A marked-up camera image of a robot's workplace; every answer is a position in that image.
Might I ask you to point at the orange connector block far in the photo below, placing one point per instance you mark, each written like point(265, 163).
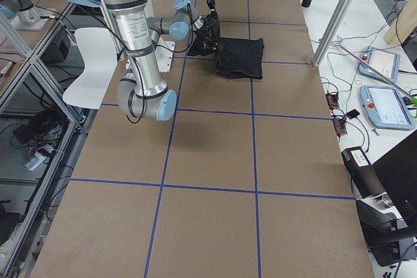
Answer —
point(332, 100)

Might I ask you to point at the white power strip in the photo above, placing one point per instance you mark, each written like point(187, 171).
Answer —
point(38, 158)

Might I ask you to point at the orange connector block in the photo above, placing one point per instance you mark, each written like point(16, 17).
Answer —
point(332, 100)
point(339, 123)

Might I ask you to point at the orange connector block near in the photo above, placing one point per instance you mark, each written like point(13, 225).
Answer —
point(339, 123)

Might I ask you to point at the teach pendant tablet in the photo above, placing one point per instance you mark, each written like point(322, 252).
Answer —
point(383, 61)
point(385, 108)

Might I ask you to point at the black monitor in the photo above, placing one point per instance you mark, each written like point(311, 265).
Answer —
point(396, 171)

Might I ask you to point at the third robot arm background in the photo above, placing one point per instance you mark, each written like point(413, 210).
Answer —
point(24, 16)

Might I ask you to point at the black box with label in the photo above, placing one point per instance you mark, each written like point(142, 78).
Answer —
point(362, 172)

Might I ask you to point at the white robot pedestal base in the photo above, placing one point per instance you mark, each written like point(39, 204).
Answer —
point(163, 51)

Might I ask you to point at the lower teach pendant tablet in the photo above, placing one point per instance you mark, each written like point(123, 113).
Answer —
point(385, 108)

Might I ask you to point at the upper teach pendant tablet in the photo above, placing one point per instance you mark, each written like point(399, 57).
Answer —
point(383, 61)

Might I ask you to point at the black graphic t-shirt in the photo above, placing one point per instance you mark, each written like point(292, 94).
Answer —
point(234, 58)

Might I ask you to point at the white plastic chair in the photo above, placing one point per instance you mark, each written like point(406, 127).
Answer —
point(99, 55)

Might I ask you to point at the aluminium frame post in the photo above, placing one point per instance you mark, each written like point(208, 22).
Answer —
point(333, 25)

